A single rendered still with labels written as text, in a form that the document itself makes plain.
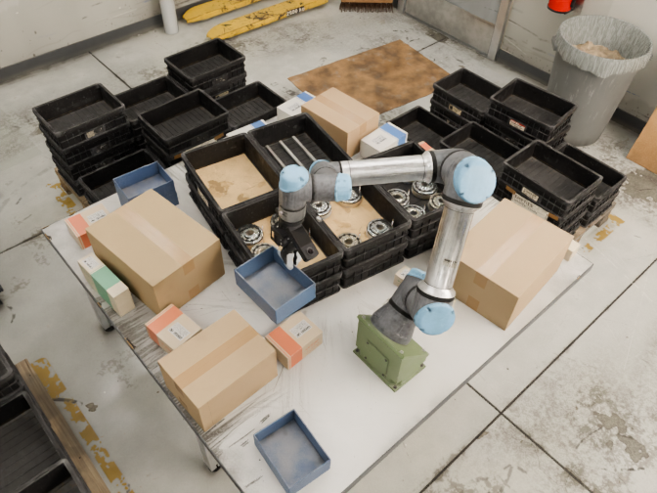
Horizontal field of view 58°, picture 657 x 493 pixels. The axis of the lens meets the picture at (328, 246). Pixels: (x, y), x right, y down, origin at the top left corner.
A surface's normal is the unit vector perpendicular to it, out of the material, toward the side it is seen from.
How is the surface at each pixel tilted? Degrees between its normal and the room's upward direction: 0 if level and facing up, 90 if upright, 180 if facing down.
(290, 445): 0
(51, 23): 90
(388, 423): 0
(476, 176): 56
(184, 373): 0
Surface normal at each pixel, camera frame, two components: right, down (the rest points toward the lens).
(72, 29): 0.66, 0.57
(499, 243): 0.03, -0.67
